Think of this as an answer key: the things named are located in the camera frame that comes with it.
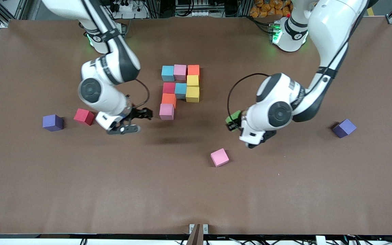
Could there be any small metal bracket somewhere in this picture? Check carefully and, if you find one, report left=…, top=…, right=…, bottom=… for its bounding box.
left=189, top=224, right=209, bottom=234

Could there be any bag of orange items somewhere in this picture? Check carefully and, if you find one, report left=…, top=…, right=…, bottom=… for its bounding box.
left=249, top=0, right=293, bottom=18

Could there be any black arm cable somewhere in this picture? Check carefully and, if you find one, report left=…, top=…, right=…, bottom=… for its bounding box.
left=133, top=79, right=150, bottom=109
left=227, top=73, right=271, bottom=118

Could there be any brown camera mount post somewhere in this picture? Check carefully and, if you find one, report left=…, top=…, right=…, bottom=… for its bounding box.
left=186, top=224, right=204, bottom=245

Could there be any green foam cube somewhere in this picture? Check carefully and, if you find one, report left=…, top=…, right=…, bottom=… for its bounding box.
left=226, top=110, right=243, bottom=125

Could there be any purple foam cube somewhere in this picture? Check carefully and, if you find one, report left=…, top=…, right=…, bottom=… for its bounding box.
left=332, top=119, right=357, bottom=138
left=43, top=114, right=64, bottom=132

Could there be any white socket strip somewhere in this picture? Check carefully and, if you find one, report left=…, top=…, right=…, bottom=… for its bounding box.
left=177, top=0, right=220, bottom=17

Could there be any white power strip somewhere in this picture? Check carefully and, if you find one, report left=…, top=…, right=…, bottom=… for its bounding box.
left=113, top=0, right=149, bottom=19

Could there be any pink foam cube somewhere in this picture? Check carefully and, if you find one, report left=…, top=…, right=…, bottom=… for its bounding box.
left=174, top=64, right=187, bottom=81
left=159, top=103, right=175, bottom=120
left=210, top=148, right=230, bottom=167

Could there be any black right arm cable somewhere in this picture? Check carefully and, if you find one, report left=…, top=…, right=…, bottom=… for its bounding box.
left=133, top=79, right=150, bottom=109

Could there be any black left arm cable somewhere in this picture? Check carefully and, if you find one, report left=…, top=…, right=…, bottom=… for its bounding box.
left=227, top=73, right=271, bottom=118

